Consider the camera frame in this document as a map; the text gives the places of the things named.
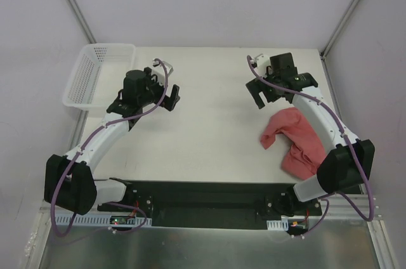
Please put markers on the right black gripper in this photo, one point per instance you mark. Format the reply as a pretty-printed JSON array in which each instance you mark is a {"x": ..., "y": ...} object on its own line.
[{"x": 264, "y": 86}]

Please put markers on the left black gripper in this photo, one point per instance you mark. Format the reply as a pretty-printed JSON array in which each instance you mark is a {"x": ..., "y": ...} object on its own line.
[{"x": 163, "y": 97}]

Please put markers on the pink t shirt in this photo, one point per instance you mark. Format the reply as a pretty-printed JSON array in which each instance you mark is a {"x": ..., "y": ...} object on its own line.
[{"x": 306, "y": 152}]

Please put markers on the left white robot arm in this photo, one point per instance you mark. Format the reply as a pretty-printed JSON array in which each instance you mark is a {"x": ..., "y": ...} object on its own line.
[{"x": 69, "y": 181}]

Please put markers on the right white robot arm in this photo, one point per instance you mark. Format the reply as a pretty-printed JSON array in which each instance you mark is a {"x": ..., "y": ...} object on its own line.
[{"x": 349, "y": 159}]

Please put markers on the white plastic basket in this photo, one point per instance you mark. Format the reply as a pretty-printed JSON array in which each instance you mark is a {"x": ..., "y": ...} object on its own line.
[{"x": 97, "y": 75}]

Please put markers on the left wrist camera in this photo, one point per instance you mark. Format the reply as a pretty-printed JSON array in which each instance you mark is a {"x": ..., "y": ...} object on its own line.
[{"x": 161, "y": 71}]

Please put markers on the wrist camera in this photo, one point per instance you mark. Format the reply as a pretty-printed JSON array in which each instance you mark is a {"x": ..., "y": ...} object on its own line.
[
  {"x": 261, "y": 64},
  {"x": 161, "y": 71}
]

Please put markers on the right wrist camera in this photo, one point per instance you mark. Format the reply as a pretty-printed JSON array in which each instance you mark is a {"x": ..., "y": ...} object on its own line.
[{"x": 261, "y": 64}]

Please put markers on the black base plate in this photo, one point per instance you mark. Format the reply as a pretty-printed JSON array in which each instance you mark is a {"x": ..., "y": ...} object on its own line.
[{"x": 244, "y": 206}]

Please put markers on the right white cable duct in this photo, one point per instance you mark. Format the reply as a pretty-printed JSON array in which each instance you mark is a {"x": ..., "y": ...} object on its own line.
[{"x": 277, "y": 225}]

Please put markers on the white cable duct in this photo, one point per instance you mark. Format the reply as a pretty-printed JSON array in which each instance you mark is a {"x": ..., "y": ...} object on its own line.
[
  {"x": 277, "y": 225},
  {"x": 110, "y": 220}
]

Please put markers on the aluminium rail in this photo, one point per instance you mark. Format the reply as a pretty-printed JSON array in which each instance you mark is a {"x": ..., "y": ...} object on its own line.
[{"x": 339, "y": 209}]

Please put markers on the left white cable duct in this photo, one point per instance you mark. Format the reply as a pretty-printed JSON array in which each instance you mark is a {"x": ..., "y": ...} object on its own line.
[{"x": 110, "y": 220}]

